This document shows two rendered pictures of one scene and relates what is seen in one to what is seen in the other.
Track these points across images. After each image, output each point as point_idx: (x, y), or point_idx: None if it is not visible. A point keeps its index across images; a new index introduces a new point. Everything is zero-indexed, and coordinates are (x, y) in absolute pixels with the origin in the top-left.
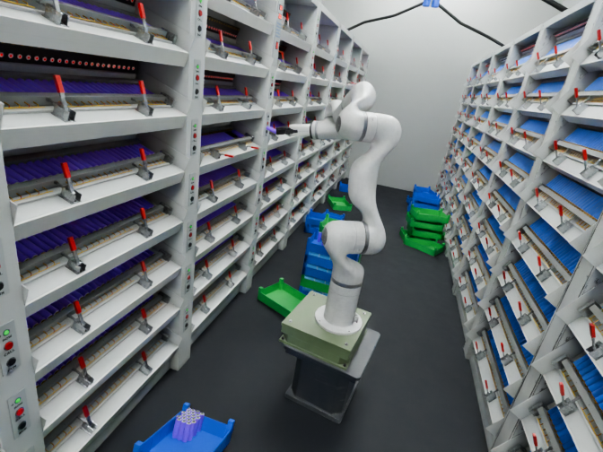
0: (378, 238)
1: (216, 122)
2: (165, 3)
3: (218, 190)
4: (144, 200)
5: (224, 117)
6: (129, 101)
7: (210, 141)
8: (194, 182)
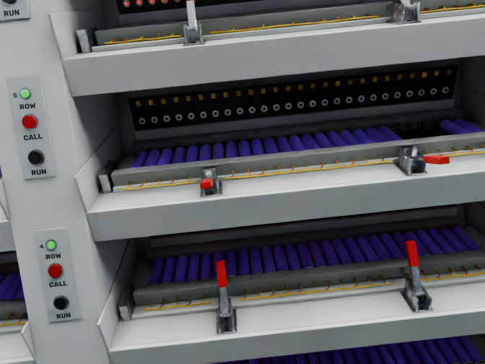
0: None
1: (179, 82)
2: None
3: (294, 297)
4: None
5: (218, 61)
6: None
7: (267, 150)
8: (62, 256)
